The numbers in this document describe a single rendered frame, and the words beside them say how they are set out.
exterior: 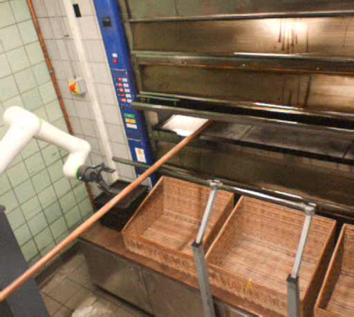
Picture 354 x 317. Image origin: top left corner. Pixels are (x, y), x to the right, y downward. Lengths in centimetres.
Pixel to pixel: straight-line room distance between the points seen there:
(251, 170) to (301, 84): 63
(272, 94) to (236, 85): 20
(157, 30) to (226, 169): 90
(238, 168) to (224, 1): 95
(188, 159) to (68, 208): 132
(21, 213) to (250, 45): 210
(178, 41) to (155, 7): 23
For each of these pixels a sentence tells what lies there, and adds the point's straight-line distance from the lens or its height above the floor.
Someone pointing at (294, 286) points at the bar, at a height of 93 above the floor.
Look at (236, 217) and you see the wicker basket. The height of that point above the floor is 76.
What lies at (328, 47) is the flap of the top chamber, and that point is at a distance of 190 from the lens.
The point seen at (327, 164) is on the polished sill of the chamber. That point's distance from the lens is 216.
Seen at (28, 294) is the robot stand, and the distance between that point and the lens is 261.
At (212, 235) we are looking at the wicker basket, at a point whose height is 74.
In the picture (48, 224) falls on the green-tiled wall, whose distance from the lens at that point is 346.
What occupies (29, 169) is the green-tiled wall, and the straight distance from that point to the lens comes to 322.
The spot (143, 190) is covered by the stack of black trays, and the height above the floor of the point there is 79.
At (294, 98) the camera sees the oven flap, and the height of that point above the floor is 151.
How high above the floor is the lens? 230
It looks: 26 degrees down
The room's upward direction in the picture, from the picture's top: 11 degrees counter-clockwise
